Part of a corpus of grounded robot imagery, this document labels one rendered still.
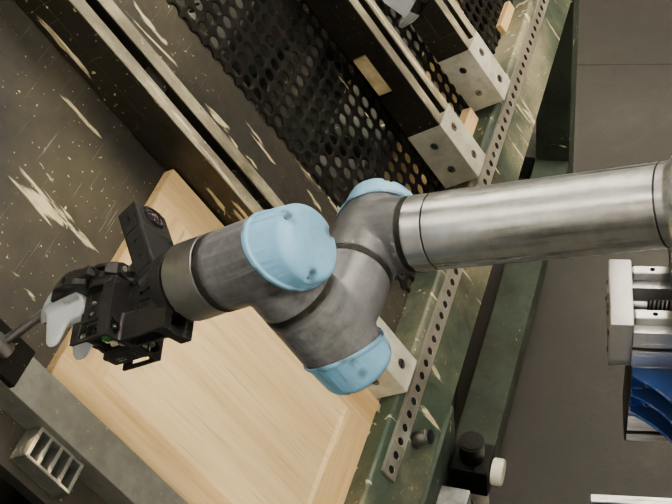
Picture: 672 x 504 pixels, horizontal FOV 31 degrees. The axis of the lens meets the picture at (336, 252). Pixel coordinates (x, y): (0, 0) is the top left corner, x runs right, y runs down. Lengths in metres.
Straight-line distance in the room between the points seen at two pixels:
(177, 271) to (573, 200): 0.35
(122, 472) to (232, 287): 0.42
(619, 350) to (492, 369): 0.99
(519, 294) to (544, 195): 1.87
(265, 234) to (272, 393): 0.65
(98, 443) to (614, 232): 0.64
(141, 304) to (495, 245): 0.33
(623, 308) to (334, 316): 0.80
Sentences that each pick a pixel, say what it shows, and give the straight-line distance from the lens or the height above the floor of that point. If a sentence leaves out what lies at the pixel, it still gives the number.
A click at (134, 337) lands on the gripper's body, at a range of 1.14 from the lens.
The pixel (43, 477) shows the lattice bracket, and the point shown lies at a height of 1.26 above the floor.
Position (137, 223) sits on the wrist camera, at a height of 1.53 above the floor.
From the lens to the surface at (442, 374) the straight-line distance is 1.93.
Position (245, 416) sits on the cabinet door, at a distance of 1.61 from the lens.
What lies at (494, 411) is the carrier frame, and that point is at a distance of 2.73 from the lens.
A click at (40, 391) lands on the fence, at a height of 1.33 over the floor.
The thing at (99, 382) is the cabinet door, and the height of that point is 1.26.
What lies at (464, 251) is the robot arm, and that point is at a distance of 1.13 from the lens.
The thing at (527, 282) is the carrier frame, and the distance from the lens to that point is 2.99.
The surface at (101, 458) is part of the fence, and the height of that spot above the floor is 1.24.
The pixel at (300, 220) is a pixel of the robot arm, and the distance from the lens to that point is 1.04.
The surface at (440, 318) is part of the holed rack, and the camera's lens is 1.95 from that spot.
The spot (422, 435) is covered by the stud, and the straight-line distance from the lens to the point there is 1.82.
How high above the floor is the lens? 2.31
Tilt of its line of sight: 43 degrees down
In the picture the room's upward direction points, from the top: 8 degrees counter-clockwise
